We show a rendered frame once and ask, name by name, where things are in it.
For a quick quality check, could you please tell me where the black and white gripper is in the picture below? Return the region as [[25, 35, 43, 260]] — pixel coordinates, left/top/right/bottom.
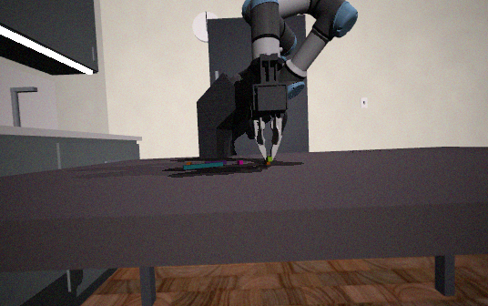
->
[[248, 53, 289, 160]]

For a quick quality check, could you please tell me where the turquoise rod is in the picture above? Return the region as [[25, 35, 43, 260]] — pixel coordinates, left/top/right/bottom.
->
[[183, 162, 223, 170]]

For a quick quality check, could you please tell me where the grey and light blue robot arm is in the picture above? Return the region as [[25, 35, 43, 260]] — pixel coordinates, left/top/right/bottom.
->
[[230, 0, 358, 102]]

